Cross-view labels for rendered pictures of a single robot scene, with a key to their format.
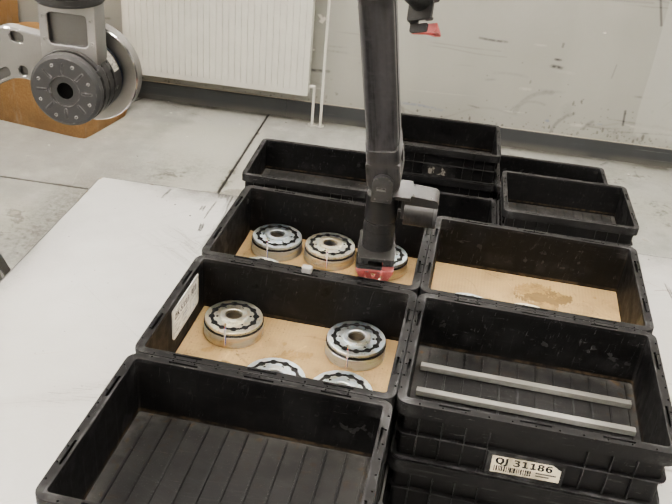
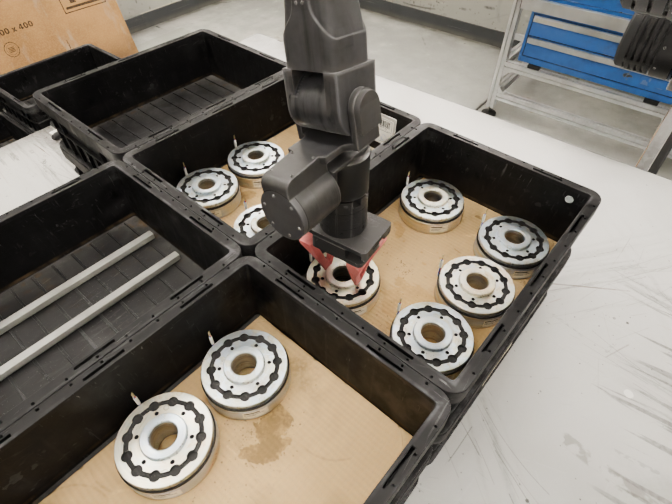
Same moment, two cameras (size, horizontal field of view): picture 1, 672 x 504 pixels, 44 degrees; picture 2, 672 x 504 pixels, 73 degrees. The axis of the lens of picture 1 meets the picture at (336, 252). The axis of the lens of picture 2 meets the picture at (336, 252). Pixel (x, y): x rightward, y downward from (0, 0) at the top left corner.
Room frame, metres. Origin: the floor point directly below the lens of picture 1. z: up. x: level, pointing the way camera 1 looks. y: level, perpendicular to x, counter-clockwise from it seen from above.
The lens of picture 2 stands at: (1.53, -0.42, 1.34)
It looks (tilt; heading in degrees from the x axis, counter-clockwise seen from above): 47 degrees down; 122
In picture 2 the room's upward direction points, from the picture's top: straight up
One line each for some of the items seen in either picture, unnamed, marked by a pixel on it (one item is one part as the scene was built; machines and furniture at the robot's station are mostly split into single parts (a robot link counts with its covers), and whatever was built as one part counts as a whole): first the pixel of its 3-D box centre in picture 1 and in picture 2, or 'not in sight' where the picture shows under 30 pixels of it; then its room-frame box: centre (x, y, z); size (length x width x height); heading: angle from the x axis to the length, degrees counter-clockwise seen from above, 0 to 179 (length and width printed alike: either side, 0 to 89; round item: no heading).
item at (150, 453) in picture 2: not in sight; (163, 436); (1.28, -0.36, 0.86); 0.05 x 0.05 x 0.01
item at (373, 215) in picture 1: (385, 206); (339, 171); (1.32, -0.08, 1.04); 0.07 x 0.06 x 0.07; 84
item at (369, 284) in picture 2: not in sight; (343, 276); (1.32, -0.07, 0.86); 0.10 x 0.10 x 0.01
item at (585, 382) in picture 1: (527, 395); (56, 315); (1.05, -0.32, 0.87); 0.40 x 0.30 x 0.11; 81
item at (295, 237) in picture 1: (277, 236); (513, 240); (1.50, 0.12, 0.86); 0.10 x 0.10 x 0.01
